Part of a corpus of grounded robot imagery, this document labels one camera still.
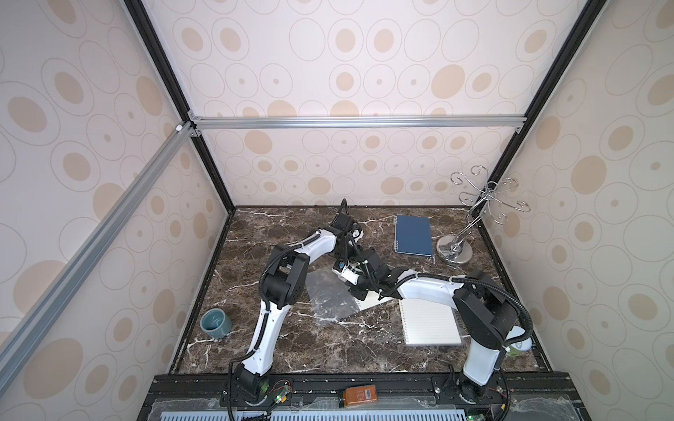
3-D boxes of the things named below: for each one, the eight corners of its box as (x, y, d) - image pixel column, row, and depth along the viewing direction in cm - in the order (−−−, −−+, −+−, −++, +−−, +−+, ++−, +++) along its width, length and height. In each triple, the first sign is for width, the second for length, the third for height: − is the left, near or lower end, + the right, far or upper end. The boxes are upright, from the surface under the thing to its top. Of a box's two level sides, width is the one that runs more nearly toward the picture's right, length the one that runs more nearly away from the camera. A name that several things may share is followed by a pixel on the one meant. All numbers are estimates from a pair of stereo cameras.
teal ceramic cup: (206, 338, 85) (195, 330, 79) (213, 317, 89) (203, 308, 84) (229, 339, 85) (221, 330, 79) (235, 317, 89) (227, 308, 84)
